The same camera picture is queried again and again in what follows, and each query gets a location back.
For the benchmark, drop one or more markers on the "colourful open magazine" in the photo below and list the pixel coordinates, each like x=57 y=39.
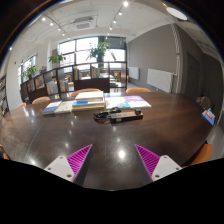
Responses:
x=126 y=102

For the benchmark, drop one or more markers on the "potted plant far left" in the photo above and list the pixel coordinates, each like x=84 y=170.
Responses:
x=30 y=72

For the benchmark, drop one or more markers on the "round ceiling lamp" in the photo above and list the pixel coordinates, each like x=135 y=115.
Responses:
x=176 y=13

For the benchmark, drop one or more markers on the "blue white box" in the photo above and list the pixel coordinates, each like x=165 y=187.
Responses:
x=209 y=116

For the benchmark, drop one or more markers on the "blue cover book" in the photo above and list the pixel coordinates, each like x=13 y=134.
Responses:
x=51 y=108

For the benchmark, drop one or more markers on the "orange chair right near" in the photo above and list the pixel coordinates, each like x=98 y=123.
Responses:
x=203 y=155

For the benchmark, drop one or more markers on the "potted plant centre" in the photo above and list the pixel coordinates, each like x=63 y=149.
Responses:
x=98 y=51

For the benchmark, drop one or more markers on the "orange chair back middle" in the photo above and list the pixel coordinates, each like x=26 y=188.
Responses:
x=74 y=94

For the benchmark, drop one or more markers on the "potted plant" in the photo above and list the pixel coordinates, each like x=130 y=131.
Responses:
x=30 y=72
x=56 y=59
x=98 y=51

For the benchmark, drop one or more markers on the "white wall radiator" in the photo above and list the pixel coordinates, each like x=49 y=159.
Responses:
x=159 y=79

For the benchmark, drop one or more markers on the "ceiling air conditioner unit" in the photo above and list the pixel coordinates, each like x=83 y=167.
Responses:
x=83 y=23

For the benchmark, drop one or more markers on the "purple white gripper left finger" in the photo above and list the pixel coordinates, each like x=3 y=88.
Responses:
x=73 y=167

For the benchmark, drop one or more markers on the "orange chair back right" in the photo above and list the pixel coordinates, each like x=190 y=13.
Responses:
x=137 y=90

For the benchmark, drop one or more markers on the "stack of books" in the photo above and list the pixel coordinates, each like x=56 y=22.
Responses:
x=88 y=100

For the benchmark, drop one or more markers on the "white cover book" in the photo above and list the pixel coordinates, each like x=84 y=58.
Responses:
x=64 y=107

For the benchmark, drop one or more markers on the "dark wooden bookshelf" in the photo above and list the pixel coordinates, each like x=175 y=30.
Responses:
x=63 y=81

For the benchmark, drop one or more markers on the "orange chair back left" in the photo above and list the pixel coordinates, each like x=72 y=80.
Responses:
x=41 y=99

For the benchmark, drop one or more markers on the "black power strip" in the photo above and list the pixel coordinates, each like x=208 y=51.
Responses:
x=125 y=116

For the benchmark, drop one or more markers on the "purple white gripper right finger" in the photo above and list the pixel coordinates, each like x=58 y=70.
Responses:
x=154 y=167

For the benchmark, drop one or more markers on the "orange chair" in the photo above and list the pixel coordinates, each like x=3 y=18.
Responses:
x=137 y=90
x=41 y=99
x=203 y=155
x=74 y=94

